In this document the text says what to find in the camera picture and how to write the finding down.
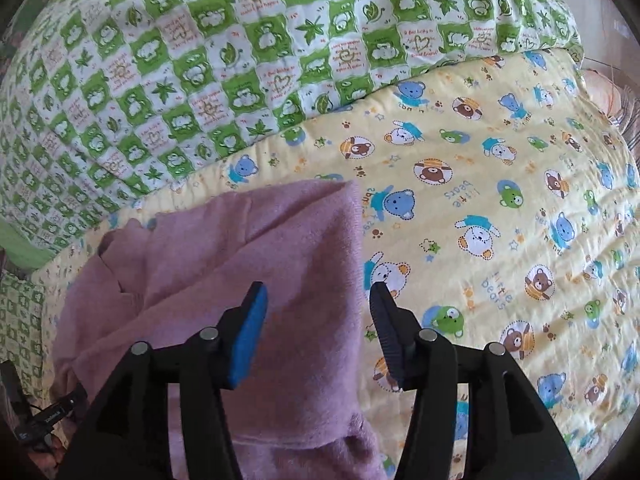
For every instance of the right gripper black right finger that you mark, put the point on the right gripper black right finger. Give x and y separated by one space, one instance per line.
511 434

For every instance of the green white checkered quilt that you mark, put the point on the green white checkered quilt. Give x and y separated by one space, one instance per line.
105 101

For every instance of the purple knit sweater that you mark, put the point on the purple knit sweater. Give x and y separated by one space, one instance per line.
296 415

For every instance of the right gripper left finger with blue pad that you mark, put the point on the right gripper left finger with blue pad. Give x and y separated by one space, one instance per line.
125 432

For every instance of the green patterned pillow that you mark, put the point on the green patterned pillow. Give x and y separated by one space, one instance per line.
21 332

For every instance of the yellow bear print bedsheet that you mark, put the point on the yellow bear print bedsheet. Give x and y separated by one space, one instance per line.
496 202

